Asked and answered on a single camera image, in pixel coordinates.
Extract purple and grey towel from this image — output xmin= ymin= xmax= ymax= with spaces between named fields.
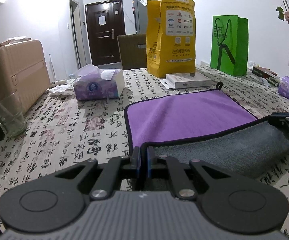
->
xmin=124 ymin=87 xmax=289 ymax=178

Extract calligraphy print tablecloth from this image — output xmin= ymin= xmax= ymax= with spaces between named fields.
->
xmin=0 ymin=65 xmax=289 ymax=237

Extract green paper shopping bag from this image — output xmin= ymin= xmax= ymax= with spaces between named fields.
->
xmin=210 ymin=15 xmax=249 ymax=76

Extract clear drinking glass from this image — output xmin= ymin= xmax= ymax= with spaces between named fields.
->
xmin=0 ymin=92 xmax=26 ymax=137

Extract crumpled white tissue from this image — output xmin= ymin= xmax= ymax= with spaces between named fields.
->
xmin=49 ymin=85 xmax=75 ymax=98

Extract white flat box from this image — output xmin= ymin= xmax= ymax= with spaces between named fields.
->
xmin=159 ymin=72 xmax=213 ymax=90

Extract purple tissue box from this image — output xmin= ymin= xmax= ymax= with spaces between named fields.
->
xmin=74 ymin=64 xmax=125 ymax=101

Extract beige hard suitcase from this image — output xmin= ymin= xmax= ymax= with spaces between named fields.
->
xmin=0 ymin=40 xmax=50 ymax=113

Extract yellow paper delivery bag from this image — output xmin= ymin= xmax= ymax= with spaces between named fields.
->
xmin=146 ymin=0 xmax=195 ymax=78

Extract dark brown entrance door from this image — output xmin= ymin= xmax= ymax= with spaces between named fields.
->
xmin=85 ymin=0 xmax=126 ymax=66

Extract grey refrigerator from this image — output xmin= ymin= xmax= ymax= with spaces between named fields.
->
xmin=133 ymin=0 xmax=157 ymax=34

